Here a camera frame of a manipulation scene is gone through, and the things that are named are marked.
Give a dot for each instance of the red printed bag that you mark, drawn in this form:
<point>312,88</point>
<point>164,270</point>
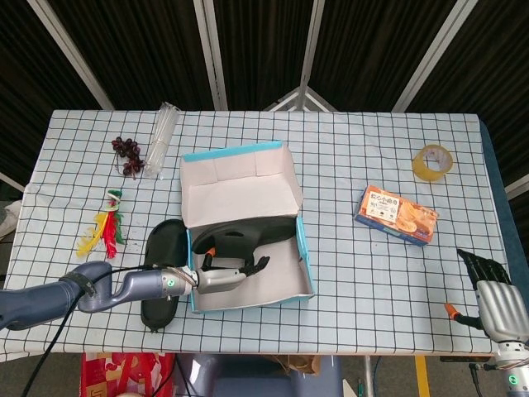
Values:
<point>124,372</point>

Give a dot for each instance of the brown paper bag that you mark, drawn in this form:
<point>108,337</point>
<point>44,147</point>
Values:
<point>301,364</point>

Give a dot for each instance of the yellow packing tape roll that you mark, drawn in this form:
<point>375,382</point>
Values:
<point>419,169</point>

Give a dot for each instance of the orange snack package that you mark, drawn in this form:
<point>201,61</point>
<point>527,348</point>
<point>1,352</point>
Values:
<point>396,215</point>

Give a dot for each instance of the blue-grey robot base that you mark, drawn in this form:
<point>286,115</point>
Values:
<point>256,384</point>

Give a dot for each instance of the white triangular screen foot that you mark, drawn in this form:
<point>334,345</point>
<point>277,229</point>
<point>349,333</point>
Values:
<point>285,100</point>

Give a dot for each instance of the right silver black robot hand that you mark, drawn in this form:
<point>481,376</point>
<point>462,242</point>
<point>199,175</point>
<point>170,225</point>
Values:
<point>500,306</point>

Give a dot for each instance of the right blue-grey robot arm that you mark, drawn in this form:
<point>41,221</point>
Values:
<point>512,372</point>

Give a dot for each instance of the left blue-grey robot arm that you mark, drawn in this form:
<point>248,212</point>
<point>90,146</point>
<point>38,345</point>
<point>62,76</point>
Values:
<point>136,285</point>

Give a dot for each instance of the colourful feather shuttlecock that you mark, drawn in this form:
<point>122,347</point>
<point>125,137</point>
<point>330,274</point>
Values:
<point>108,235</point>

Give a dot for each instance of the light blue cardboard shoe box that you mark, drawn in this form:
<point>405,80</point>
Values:
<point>231,194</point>

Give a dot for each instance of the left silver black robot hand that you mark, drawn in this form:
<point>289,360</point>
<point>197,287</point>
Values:
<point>219,279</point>

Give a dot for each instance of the black pleated screen panel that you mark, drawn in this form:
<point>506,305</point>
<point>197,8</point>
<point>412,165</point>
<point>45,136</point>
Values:
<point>264,41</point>
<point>140,49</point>
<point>20,82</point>
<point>372,49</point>
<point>500,74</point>

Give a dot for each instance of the white crumpled bag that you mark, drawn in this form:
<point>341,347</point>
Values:
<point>8,219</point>

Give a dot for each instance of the dark red grape bunch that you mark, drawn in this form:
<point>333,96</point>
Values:
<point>128,149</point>

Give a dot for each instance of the white screen base bar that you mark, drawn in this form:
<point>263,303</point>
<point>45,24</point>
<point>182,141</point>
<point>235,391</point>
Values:
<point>12,182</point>
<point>518,187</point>

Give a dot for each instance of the clear plastic straw bundle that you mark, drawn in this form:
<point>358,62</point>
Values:
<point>161,140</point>

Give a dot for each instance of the silver table leg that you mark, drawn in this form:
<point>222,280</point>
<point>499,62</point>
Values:
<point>367,376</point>

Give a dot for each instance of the black rubber slipper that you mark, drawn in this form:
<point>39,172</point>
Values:
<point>165,244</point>
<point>244,240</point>

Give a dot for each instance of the white screen frame post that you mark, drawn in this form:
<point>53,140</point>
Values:
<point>310,49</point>
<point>213,54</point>
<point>70,45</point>
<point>434,54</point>

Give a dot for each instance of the checked light blue tablecloth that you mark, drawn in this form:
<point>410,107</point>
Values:
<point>372,289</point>

